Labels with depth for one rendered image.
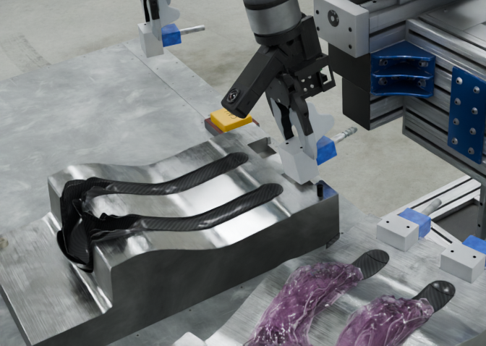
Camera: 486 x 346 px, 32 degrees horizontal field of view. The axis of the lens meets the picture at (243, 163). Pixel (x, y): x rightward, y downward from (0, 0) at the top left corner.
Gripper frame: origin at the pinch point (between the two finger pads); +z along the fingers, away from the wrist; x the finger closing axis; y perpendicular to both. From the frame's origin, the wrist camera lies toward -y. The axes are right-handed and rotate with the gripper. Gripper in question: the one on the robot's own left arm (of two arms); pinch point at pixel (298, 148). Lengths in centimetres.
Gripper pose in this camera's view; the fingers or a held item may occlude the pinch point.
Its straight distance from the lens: 130.5
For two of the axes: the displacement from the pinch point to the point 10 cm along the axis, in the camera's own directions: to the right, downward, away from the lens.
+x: -4.7, -3.4, 8.1
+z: 2.7, 8.2, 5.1
